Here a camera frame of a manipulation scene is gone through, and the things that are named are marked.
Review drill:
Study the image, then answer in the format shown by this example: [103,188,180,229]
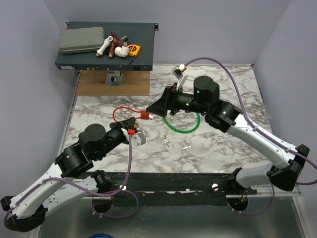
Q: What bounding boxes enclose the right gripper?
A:
[146,84,208,118]

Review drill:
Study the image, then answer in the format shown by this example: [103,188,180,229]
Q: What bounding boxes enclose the red cable lock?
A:
[112,107,150,122]

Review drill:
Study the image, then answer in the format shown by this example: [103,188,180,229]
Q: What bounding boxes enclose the green cable lock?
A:
[162,114,201,134]

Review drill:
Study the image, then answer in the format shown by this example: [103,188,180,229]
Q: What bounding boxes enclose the brass padlock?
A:
[135,122,149,137]

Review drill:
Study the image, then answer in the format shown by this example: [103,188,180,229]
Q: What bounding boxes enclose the white elbow fitting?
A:
[114,46,129,58]

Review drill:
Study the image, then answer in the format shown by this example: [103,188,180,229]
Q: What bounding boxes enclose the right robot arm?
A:
[146,76,310,194]

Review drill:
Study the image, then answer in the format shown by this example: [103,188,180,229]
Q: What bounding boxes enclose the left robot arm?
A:
[0,117,145,233]

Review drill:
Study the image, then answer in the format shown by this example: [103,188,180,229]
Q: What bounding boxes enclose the wooden board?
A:
[76,70,150,96]

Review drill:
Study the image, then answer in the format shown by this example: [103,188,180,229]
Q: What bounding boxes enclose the yellow tape measure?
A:
[127,44,142,57]

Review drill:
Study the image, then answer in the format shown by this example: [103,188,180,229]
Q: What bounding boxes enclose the brown pipe fitting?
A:
[108,31,128,58]

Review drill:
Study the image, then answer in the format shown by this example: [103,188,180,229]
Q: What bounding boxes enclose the white pipe fitting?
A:
[96,36,113,57]

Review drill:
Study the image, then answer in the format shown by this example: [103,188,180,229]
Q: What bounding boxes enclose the grey plastic case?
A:
[59,27,105,54]

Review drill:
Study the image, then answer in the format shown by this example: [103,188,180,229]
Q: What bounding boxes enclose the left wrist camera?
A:
[127,129,146,149]

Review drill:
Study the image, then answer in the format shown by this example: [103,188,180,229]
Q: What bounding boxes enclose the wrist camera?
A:
[127,129,146,149]
[172,64,188,91]

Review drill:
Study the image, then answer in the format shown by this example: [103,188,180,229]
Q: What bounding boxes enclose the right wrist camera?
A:
[172,64,188,91]

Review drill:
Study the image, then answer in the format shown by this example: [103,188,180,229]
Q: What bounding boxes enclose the grey metal bracket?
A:
[106,70,123,86]

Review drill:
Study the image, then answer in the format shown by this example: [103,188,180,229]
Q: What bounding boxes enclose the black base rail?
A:
[89,171,258,207]

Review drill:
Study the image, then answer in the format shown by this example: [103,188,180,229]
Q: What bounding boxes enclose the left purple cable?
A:
[3,133,140,229]

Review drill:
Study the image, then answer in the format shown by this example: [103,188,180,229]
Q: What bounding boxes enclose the purple cable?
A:
[183,57,317,216]
[3,133,140,229]

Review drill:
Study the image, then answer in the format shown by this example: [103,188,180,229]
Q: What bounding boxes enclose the dark rack switch box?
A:
[54,21,159,71]

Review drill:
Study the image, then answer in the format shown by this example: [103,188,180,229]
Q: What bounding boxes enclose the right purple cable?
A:
[183,57,317,216]

